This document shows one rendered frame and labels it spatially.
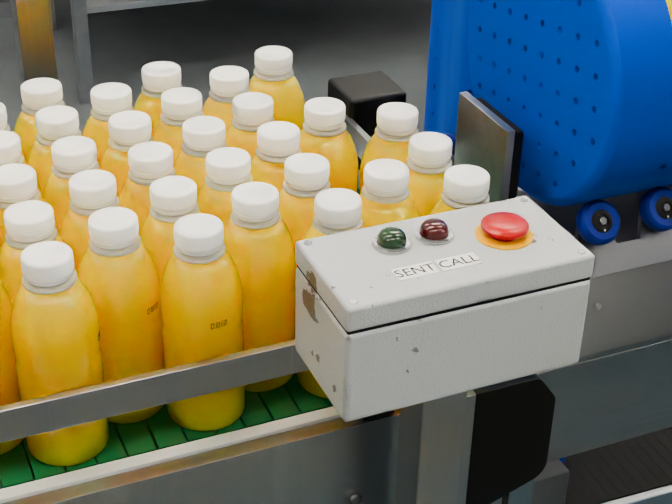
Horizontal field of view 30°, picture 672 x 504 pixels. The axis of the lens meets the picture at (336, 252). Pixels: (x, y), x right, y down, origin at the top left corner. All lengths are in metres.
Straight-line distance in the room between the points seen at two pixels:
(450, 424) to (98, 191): 0.34
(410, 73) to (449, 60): 2.24
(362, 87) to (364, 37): 2.86
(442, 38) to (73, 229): 0.85
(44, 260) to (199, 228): 0.12
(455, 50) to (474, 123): 0.50
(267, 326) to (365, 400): 0.18
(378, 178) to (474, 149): 0.25
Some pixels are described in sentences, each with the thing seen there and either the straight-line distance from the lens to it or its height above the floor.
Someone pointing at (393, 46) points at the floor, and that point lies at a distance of 4.22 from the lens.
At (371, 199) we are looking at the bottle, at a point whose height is 1.06.
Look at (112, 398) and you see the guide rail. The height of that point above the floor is 0.97.
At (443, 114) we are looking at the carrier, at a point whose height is 0.81.
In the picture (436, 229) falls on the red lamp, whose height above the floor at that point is 1.11.
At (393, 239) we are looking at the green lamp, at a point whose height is 1.11.
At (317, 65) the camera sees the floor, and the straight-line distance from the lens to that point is 4.06.
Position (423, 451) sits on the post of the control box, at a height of 0.92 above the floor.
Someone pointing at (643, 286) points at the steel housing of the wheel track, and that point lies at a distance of 1.32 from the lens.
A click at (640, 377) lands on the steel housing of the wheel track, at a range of 1.41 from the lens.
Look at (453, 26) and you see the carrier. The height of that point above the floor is 0.95.
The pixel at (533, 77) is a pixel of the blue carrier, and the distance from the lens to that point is 1.27.
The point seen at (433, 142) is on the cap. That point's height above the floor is 1.08.
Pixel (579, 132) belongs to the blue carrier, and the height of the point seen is 1.06.
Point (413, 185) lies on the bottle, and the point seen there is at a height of 1.05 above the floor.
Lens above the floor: 1.58
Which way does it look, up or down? 31 degrees down
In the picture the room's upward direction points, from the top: 1 degrees clockwise
